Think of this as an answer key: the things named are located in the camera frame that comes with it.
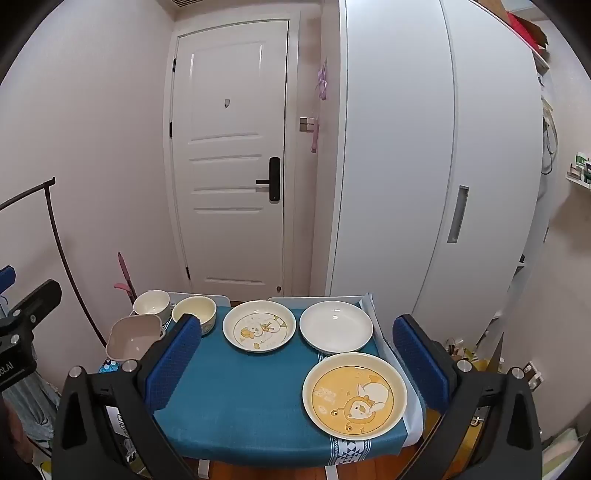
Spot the black door handle lock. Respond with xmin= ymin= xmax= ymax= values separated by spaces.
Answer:
xmin=256 ymin=157 xmax=281 ymax=203

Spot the white door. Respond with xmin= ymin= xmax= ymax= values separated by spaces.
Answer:
xmin=171 ymin=20 xmax=288 ymax=301

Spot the cream yellow bowl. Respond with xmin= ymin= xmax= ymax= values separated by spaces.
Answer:
xmin=171 ymin=296 xmax=217 ymax=336

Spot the white wardrobe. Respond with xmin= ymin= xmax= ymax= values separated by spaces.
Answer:
xmin=311 ymin=1 xmax=543 ymax=343

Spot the pink plastic handled bowl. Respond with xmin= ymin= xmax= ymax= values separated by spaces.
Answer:
xmin=105 ymin=314 xmax=164 ymax=363

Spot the white wall shelf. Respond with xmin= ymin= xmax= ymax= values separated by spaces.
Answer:
xmin=566 ymin=152 xmax=591 ymax=190

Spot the pink handled broom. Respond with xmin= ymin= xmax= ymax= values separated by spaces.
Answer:
xmin=114 ymin=251 xmax=137 ymax=304

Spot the purple wall hanging decoration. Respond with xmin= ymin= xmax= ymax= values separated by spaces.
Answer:
xmin=317 ymin=62 xmax=328 ymax=101

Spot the white duck print plate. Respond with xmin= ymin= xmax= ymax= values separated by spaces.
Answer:
xmin=222 ymin=300 xmax=297 ymax=354

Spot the large yellow cartoon plate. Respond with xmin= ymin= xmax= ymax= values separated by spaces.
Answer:
xmin=301 ymin=352 xmax=408 ymax=441

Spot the teal blue tablecloth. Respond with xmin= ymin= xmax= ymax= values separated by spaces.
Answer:
xmin=155 ymin=326 xmax=423 ymax=468

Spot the white ceramic bowl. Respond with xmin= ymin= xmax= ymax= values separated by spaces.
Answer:
xmin=133 ymin=290 xmax=171 ymax=324

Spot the plain white plate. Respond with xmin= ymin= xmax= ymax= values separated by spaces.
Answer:
xmin=298 ymin=301 xmax=374 ymax=354

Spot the black curved rack pole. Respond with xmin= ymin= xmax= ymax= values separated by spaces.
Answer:
xmin=0 ymin=177 xmax=106 ymax=347

